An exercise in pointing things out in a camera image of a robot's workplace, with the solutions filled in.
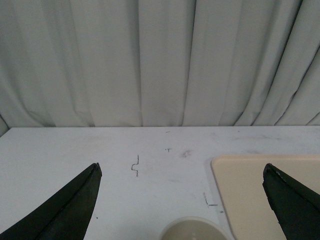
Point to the white pleated curtain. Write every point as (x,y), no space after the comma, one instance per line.
(153,63)

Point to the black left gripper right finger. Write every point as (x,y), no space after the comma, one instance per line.
(296,207)

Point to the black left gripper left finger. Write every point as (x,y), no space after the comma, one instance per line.
(65,215)

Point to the beige ceramic mug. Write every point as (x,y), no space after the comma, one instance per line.
(193,228)

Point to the beige square plate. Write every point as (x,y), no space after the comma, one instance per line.
(239,179)

